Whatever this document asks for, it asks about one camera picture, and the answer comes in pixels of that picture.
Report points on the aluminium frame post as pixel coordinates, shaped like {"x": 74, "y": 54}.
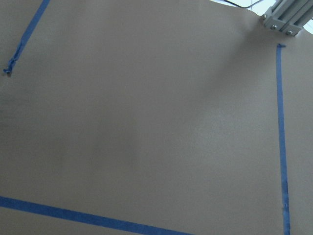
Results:
{"x": 288, "y": 16}

